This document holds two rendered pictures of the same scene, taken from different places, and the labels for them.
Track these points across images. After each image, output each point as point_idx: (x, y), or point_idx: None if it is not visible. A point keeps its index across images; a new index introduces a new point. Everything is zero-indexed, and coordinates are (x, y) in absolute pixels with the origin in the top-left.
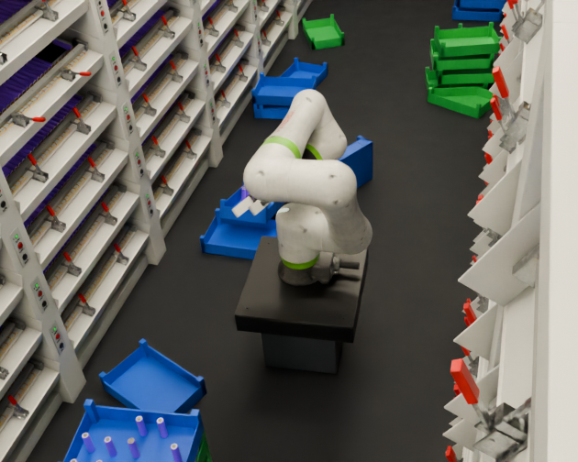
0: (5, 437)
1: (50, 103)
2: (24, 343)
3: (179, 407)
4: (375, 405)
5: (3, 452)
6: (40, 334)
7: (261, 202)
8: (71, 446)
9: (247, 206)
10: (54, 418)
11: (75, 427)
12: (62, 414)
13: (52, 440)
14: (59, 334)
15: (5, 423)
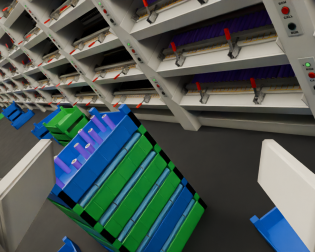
0: (240, 99)
1: None
2: (269, 49)
3: (271, 245)
4: None
5: (229, 103)
6: (282, 54)
7: (0, 179)
8: (107, 113)
9: (290, 209)
10: (310, 137)
11: (294, 156)
12: (313, 142)
13: (284, 143)
14: None
15: (249, 92)
